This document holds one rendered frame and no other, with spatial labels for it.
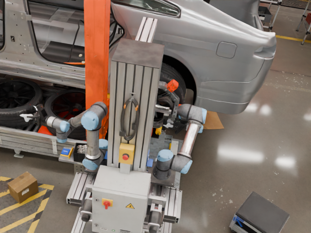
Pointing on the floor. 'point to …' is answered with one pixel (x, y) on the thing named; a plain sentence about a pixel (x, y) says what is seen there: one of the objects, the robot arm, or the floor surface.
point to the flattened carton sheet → (212, 121)
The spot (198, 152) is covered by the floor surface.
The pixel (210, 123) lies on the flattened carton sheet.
